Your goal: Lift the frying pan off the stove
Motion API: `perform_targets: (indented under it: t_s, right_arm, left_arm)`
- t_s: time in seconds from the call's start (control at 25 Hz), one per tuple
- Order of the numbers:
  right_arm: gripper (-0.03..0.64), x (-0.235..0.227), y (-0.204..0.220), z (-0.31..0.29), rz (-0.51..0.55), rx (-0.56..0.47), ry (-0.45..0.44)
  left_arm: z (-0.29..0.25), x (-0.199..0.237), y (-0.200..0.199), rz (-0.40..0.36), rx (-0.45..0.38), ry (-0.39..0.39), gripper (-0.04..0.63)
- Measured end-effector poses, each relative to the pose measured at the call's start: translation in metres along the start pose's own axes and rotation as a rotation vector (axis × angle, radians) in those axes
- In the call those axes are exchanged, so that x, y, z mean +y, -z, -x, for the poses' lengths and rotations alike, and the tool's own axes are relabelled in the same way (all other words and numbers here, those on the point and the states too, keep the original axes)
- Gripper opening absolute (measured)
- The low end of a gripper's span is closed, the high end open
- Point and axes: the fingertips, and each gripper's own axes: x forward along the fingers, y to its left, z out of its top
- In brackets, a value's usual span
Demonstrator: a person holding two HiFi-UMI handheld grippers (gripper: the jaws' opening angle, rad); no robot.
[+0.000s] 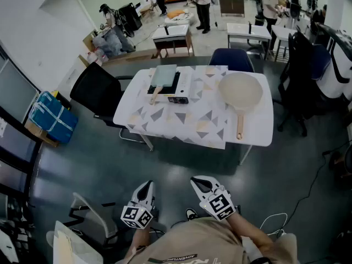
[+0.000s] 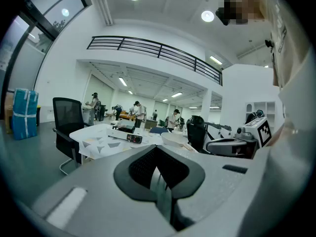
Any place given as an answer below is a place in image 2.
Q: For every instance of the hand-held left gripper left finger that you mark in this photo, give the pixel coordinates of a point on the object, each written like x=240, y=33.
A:
x=128, y=179

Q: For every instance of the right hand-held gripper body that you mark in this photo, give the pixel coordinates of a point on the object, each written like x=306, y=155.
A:
x=251, y=131

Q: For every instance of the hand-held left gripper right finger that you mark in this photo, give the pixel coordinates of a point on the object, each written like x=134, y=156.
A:
x=190, y=179

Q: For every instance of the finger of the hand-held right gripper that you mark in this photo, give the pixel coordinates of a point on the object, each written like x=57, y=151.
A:
x=224, y=147

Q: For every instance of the white portable induction cooktop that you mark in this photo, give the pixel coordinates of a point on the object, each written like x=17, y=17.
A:
x=117, y=133

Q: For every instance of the rectangular pan with wooden handle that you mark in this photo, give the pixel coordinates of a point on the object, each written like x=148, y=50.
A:
x=126, y=125

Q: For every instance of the black bag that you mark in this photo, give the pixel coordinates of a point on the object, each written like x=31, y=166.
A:
x=253, y=116

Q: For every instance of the black headrest office chair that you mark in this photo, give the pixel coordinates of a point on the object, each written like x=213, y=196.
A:
x=196, y=132

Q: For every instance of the cream round frying pan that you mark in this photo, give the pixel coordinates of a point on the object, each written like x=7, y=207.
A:
x=174, y=138

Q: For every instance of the white triangle patterned tablecloth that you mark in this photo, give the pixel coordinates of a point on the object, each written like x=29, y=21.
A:
x=103, y=142

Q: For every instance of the person's beige shirt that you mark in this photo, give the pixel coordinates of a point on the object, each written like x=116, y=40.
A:
x=291, y=157

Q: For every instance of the blue chair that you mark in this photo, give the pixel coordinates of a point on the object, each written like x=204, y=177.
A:
x=159, y=130

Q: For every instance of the wooden cabinet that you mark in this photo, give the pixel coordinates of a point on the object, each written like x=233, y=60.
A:
x=150, y=125

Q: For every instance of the orange cushion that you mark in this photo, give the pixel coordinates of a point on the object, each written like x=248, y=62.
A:
x=126, y=115

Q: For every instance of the white table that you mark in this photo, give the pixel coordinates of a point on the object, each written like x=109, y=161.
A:
x=74, y=134

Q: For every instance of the rectangular ceiling light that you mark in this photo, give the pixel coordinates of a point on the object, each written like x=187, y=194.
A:
x=216, y=60

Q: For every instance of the black armrest office chair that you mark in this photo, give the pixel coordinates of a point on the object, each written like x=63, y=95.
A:
x=67, y=115

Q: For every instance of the black clip microphone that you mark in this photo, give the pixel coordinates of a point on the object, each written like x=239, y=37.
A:
x=269, y=43

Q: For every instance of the yellow and black box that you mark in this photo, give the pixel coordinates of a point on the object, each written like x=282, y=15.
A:
x=38, y=115

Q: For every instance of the black balcony railing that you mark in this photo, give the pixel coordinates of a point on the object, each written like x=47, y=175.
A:
x=158, y=49

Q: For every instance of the blue wrapped package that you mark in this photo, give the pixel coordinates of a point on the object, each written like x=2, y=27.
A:
x=24, y=112

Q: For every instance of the person's head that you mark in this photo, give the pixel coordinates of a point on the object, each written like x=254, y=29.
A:
x=244, y=6

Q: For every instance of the black framed glass window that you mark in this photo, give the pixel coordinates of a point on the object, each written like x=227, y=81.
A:
x=69, y=4

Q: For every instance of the white wall shelf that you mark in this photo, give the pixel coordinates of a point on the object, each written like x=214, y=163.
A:
x=269, y=107

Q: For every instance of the black head-mounted camera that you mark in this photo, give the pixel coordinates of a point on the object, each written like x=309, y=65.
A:
x=222, y=15

